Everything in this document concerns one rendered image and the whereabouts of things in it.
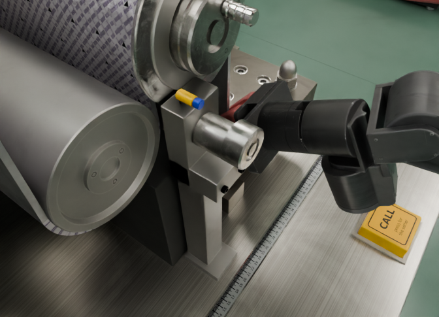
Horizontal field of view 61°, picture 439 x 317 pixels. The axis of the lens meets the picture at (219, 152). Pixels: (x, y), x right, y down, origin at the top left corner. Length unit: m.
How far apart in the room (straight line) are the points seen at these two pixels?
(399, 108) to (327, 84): 1.96
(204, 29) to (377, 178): 0.23
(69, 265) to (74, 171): 0.32
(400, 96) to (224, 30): 0.16
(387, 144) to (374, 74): 2.12
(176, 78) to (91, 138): 0.09
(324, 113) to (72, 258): 0.42
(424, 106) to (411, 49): 2.44
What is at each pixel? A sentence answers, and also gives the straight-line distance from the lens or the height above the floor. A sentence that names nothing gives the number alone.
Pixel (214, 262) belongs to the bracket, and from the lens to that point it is 0.56.
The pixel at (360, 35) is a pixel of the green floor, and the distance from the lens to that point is 2.79.
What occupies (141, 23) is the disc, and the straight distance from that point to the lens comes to 0.28.
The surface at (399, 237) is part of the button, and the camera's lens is 0.62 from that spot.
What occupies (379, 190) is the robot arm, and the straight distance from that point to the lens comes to 0.42.
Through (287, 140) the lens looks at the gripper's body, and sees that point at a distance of 0.40.
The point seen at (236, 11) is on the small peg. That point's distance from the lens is 0.31.
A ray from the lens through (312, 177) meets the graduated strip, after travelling 0.67.
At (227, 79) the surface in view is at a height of 1.15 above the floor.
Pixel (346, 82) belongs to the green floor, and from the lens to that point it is 2.36.
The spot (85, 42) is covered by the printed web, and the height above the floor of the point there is 1.24.
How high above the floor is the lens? 1.42
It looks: 50 degrees down
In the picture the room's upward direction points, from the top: straight up
